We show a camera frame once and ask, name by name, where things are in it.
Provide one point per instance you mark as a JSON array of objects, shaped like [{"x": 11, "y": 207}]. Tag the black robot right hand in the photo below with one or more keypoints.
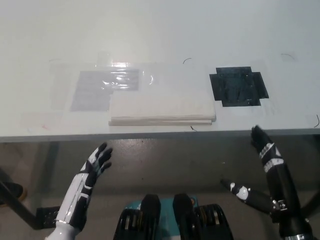
[{"x": 282, "y": 190}]

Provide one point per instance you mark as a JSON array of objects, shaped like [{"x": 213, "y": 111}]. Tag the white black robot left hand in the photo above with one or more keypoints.
[{"x": 72, "y": 200}]

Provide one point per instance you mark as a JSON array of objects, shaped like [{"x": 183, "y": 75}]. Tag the black robot legs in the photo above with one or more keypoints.
[{"x": 180, "y": 220}]

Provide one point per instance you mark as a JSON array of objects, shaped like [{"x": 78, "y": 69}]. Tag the white napkin stack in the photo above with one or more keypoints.
[{"x": 162, "y": 105}]

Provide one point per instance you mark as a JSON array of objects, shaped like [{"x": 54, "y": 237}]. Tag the dark shoe with tan sole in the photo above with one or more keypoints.
[{"x": 13, "y": 191}]

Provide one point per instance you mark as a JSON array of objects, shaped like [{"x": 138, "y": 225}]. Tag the black tape patch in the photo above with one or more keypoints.
[{"x": 237, "y": 87}]

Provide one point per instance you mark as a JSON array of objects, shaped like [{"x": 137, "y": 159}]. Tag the clear plastic sheet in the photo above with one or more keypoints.
[{"x": 117, "y": 80}]

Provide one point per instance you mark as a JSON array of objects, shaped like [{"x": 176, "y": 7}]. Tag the black metal frame bar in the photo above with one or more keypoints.
[{"x": 22, "y": 210}]

